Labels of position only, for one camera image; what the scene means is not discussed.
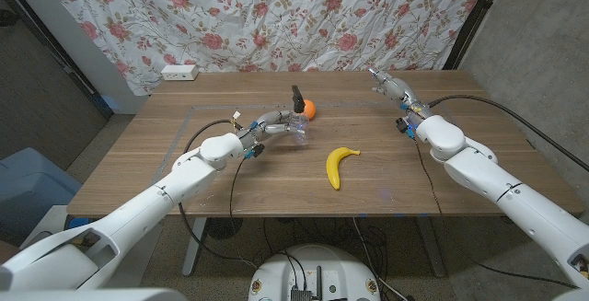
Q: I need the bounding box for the white slanted panel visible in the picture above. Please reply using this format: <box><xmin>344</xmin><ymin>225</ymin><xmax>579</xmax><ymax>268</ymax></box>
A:
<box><xmin>4</xmin><ymin>0</ymin><xmax>148</xmax><ymax>115</ymax></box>

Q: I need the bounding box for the blue bin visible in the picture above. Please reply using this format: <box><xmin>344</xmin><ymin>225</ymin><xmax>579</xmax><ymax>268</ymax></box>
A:
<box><xmin>0</xmin><ymin>147</ymin><xmax>83</xmax><ymax>247</ymax></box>

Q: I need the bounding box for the white table leg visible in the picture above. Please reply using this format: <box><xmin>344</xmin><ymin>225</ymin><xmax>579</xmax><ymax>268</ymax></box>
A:
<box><xmin>181</xmin><ymin>216</ymin><xmax>208</xmax><ymax>278</ymax></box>

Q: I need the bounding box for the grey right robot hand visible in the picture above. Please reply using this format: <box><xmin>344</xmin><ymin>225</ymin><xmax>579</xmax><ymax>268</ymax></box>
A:
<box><xmin>367</xmin><ymin>66</ymin><xmax>433</xmax><ymax>121</ymax></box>

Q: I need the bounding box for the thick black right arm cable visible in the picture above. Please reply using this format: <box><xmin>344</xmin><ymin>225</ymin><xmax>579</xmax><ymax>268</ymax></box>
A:
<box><xmin>427</xmin><ymin>94</ymin><xmax>589</xmax><ymax>173</ymax></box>

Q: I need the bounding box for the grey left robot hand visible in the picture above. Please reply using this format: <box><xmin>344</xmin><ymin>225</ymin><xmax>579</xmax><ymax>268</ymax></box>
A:
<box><xmin>248</xmin><ymin>110</ymin><xmax>309</xmax><ymax>149</ymax></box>

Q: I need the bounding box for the floral backdrop cloth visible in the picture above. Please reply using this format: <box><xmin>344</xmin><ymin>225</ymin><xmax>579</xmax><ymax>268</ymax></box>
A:
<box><xmin>34</xmin><ymin>0</ymin><xmax>493</xmax><ymax>96</ymax></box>

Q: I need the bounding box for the black slanted bar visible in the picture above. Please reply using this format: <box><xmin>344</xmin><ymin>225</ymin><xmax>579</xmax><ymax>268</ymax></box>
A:
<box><xmin>0</xmin><ymin>0</ymin><xmax>114</xmax><ymax>121</ymax></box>

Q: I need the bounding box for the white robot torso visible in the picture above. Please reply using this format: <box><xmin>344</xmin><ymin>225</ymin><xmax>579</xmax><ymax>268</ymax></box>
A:
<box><xmin>248</xmin><ymin>244</ymin><xmax>382</xmax><ymax>301</ymax></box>

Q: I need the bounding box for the clear spray bottle black nozzle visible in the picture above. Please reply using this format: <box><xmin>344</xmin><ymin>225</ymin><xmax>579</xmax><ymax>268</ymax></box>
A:
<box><xmin>291</xmin><ymin>85</ymin><xmax>312</xmax><ymax>145</ymax></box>

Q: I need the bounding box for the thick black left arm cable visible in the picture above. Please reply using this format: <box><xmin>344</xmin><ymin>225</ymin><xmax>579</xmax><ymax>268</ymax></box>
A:
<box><xmin>178</xmin><ymin>119</ymin><xmax>258</xmax><ymax>269</ymax></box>

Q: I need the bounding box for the white floor cable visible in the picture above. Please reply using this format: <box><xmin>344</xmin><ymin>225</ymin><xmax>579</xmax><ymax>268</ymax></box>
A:
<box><xmin>352</xmin><ymin>216</ymin><xmax>409</xmax><ymax>301</ymax></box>

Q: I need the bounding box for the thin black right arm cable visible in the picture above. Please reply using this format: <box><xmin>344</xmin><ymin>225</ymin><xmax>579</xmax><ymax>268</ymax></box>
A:
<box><xmin>412</xmin><ymin>137</ymin><xmax>579</xmax><ymax>289</ymax></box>

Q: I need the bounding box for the black round table foot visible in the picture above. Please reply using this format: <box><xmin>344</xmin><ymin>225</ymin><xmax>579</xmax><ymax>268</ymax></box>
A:
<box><xmin>204</xmin><ymin>216</ymin><xmax>244</xmax><ymax>241</ymax></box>

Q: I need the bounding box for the yellow toy banana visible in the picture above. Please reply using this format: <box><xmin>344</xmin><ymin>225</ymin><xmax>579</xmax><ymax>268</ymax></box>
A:
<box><xmin>325</xmin><ymin>146</ymin><xmax>362</xmax><ymax>191</ymax></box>

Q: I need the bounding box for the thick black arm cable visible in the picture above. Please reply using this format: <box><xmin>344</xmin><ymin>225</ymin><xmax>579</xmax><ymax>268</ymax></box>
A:
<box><xmin>178</xmin><ymin>119</ymin><xmax>258</xmax><ymax>269</ymax></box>
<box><xmin>427</xmin><ymin>94</ymin><xmax>589</xmax><ymax>173</ymax></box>

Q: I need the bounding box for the white power strip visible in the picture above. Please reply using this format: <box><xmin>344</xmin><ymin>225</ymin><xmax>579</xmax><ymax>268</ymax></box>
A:
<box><xmin>160</xmin><ymin>64</ymin><xmax>200</xmax><ymax>82</ymax></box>

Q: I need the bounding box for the grey table leg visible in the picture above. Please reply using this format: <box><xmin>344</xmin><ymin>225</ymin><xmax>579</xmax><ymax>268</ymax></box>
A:
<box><xmin>416</xmin><ymin>216</ymin><xmax>447</xmax><ymax>278</ymax></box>

